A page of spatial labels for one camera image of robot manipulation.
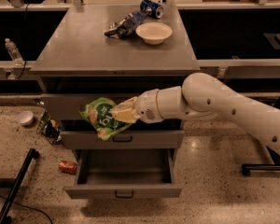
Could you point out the grey drawer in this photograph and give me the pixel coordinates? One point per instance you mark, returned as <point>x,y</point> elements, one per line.
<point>68,106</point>
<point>124,140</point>
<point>125,174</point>

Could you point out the green rice chip bag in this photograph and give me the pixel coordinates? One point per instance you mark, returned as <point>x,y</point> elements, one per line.
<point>97,113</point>

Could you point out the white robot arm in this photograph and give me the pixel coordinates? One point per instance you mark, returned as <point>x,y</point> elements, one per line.
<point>202,96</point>

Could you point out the grey bottom drawer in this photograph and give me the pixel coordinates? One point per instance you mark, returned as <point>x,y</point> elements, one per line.
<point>125,174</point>

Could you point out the grey top drawer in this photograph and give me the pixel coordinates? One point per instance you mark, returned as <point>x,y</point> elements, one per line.
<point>68,106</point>

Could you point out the dark blue snack bag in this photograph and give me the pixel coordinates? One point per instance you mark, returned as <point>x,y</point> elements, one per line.
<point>126,27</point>

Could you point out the green snack bag on floor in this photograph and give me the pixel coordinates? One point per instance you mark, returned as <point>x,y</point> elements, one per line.
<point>50,129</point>

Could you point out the grey drawer cabinet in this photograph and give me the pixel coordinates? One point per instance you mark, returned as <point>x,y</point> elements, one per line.
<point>79,58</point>

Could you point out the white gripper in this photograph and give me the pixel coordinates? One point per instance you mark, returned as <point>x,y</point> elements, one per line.
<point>146,105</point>

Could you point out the blue soda can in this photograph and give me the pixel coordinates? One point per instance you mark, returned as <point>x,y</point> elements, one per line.
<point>153,9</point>

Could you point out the white bowl on cabinet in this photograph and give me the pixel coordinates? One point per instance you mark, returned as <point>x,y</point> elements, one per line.
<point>154,33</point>

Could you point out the black table frame right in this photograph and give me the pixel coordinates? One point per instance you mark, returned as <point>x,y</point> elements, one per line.
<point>247,168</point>

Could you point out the grey middle drawer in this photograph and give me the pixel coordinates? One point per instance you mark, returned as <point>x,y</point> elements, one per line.
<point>124,140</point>

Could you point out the black stand leg left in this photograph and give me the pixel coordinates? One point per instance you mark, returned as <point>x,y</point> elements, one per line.
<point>4,217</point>

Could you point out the white bowl on floor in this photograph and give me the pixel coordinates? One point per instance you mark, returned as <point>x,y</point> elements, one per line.
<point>25,118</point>

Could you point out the clear plastic water bottle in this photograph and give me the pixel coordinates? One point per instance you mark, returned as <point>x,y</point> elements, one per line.
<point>14,52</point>

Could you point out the orange soda can on floor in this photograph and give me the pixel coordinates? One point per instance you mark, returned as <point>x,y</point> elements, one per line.
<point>68,167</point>

